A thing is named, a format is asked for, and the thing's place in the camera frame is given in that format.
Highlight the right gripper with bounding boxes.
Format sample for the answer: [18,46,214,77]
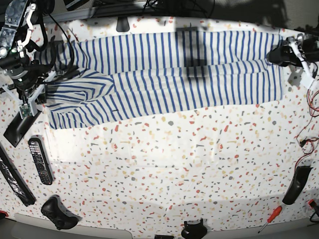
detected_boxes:
[0,71,56,117]

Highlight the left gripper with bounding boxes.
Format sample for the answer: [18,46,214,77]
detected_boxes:
[267,36,319,90]

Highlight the blue white striped t-shirt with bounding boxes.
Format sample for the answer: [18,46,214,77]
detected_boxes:
[46,31,282,129]

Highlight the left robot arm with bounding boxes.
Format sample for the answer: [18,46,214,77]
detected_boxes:
[267,33,319,90]

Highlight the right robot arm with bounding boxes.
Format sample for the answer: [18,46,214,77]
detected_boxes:
[0,0,75,119]

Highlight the black cylinder speaker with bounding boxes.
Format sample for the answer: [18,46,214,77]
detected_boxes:
[3,110,42,147]

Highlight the black tv remote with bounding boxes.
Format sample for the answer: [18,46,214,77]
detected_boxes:
[28,137,54,185]

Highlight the long black flat bar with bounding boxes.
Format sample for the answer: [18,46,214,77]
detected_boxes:
[0,145,36,207]

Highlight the grey clamp at table edge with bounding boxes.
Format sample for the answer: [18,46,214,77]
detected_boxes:
[116,16,130,32]

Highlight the black game controller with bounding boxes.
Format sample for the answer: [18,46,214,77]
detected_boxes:
[41,197,79,231]

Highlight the small red black clip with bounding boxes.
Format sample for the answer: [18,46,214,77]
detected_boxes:
[308,199,317,208]

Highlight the red black wires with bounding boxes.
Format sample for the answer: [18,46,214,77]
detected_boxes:
[294,87,319,175]

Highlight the black curved handle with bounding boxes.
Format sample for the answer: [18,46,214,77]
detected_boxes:
[282,166,312,205]

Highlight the red handled screwdriver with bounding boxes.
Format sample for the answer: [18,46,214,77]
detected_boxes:
[258,205,283,234]

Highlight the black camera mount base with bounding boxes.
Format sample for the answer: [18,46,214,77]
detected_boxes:
[181,219,208,239]

